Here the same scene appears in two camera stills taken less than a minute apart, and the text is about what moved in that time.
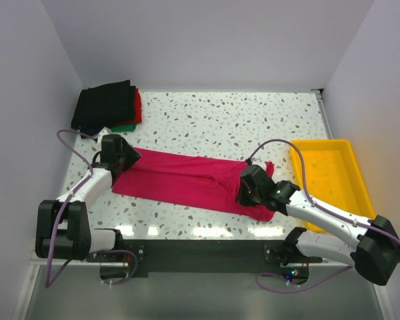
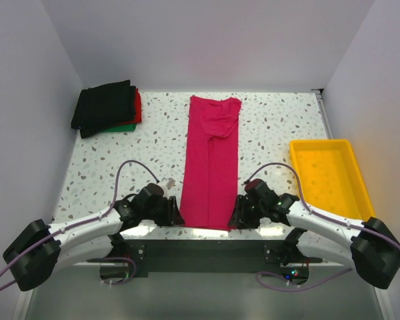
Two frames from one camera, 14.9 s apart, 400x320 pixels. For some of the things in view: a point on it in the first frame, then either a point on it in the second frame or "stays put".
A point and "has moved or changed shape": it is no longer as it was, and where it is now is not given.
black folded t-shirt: (103, 107) stays put
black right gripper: (241, 197) to (239, 217)
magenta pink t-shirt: (209, 183) has moved or changed shape
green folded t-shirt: (127, 128) stays put
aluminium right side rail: (319, 94) stays put
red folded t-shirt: (138, 109) stays put
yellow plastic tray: (334, 177) stays put
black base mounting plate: (201, 258) stays put
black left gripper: (133, 155) to (172, 216)
